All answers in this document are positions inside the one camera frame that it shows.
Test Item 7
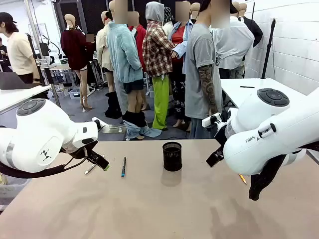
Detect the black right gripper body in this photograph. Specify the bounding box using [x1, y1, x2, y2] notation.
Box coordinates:
[213, 123, 234, 151]

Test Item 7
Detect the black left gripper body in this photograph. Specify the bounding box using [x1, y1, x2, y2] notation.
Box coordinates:
[61, 140, 100, 163]

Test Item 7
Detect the silver pen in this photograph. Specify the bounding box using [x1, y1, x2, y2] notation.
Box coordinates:
[84, 163, 97, 175]

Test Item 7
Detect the tattooed person forearm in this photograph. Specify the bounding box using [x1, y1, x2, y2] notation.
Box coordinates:
[202, 82, 220, 116]

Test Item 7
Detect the black mesh pen holder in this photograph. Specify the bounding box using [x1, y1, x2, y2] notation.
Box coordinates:
[162, 141, 183, 172]

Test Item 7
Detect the white table with black pen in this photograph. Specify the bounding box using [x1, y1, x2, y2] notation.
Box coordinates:
[220, 77, 319, 118]

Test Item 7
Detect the white storage bin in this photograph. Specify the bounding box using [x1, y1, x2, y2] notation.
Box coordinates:
[68, 88, 82, 100]

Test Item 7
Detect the grey bin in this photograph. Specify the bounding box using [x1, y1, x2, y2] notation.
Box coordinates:
[0, 173, 31, 201]

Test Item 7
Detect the person in grey T-shirt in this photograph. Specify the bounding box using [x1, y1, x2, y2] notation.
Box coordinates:
[183, 0, 231, 140]

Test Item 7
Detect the mannequin in white shirt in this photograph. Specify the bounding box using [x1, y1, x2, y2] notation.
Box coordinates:
[211, 1, 255, 79]

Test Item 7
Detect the dark grey laptop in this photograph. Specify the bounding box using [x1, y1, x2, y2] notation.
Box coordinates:
[0, 71, 42, 90]

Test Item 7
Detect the mannequin in maroon sweater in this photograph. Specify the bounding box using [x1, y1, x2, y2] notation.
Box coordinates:
[60, 13, 97, 113]

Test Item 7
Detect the black tripod stand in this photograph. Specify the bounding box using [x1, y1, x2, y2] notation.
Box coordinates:
[261, 17, 278, 80]

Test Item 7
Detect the mannequin in beige jacket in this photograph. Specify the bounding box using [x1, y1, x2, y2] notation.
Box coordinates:
[95, 10, 116, 93]

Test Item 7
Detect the mannequin in teal fleece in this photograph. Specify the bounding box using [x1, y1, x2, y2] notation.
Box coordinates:
[105, 0, 162, 140]

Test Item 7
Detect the mannequin in plaid hoodie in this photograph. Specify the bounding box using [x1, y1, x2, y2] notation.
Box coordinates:
[142, 1, 175, 130]

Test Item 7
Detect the mannequin in blue shirt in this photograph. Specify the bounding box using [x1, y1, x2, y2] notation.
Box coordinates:
[170, 1, 194, 132]

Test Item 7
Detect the person in cream sweater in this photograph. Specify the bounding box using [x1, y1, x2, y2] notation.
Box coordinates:
[0, 11, 41, 84]

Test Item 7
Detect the mannequin in black jacket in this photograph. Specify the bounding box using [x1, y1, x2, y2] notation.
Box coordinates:
[237, 2, 264, 48]

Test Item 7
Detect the person in black clothes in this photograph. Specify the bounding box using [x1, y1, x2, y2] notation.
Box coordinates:
[0, 37, 12, 73]

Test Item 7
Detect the mannequin in red jacket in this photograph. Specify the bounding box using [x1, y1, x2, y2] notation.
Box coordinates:
[127, 11, 148, 73]

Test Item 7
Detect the bare mannequin head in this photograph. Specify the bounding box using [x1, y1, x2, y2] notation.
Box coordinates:
[190, 2, 201, 23]

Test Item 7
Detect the mannequin with patterned headscarf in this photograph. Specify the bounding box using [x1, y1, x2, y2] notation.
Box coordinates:
[161, 6, 175, 38]

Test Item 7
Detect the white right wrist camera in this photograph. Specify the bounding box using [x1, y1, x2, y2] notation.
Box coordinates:
[201, 112, 223, 128]

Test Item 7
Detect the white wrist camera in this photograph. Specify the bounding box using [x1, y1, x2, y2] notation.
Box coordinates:
[92, 117, 111, 132]
[201, 112, 223, 128]

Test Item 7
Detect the grey mannequin base plate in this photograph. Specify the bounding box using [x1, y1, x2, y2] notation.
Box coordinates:
[99, 125, 127, 134]

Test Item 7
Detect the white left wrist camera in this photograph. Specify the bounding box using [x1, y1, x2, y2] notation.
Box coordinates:
[92, 117, 111, 132]

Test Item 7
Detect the black right arm cable sleeve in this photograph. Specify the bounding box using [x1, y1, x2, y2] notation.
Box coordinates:
[248, 141, 319, 201]

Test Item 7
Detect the black arm cable sleeve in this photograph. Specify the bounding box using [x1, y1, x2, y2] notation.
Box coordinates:
[0, 147, 89, 179]
[248, 141, 319, 201]

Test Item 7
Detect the black left arm cable sleeve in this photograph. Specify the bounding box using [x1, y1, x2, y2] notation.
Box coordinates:
[0, 147, 89, 179]

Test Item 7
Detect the silver metal frame post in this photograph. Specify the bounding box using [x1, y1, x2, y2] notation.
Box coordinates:
[24, 0, 62, 108]

